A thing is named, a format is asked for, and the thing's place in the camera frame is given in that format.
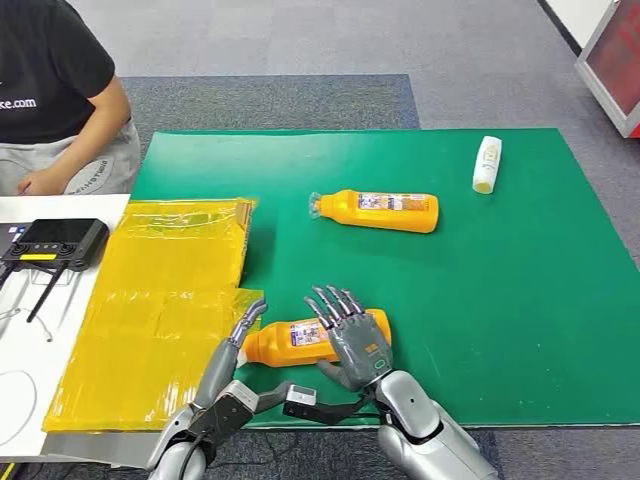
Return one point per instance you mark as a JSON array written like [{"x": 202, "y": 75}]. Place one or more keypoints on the yellow tape-wrapped cardboard board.
[{"x": 150, "y": 318}]

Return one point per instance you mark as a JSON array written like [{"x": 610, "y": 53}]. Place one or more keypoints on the person's left forearm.
[{"x": 92, "y": 136}]

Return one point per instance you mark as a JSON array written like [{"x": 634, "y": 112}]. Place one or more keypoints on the person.
[{"x": 45, "y": 73}]

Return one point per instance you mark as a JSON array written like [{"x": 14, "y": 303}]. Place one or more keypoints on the green table mat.
[{"x": 500, "y": 298}]

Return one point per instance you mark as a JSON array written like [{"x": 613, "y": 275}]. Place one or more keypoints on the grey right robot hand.
[{"x": 360, "y": 351}]

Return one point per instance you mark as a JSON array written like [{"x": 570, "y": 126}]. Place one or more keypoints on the white cabinet with red panel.
[{"x": 612, "y": 66}]

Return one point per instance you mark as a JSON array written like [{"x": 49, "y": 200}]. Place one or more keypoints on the small white bottle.
[{"x": 487, "y": 166}]

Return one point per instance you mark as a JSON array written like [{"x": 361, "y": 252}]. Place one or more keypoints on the orange bottle with clear cap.
[
  {"x": 280, "y": 344},
  {"x": 385, "y": 212}
]

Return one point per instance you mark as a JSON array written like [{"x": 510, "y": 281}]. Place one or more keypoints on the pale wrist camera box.
[
  {"x": 235, "y": 405},
  {"x": 300, "y": 397}
]

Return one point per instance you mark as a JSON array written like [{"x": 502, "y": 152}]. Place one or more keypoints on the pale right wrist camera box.
[{"x": 300, "y": 397}]

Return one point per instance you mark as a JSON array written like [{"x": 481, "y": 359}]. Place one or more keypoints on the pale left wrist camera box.
[{"x": 235, "y": 405}]

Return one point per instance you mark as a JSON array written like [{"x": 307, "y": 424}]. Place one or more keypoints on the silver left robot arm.
[{"x": 172, "y": 444}]

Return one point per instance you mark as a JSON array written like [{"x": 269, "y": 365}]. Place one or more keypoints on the person's left hand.
[{"x": 40, "y": 182}]

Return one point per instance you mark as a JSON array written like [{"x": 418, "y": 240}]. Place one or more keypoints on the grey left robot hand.
[{"x": 220, "y": 371}]

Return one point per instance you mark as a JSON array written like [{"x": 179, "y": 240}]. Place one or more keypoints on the dark laptop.
[{"x": 7, "y": 235}]

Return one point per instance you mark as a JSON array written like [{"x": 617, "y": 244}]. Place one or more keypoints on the black controller with antennas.
[{"x": 55, "y": 242}]

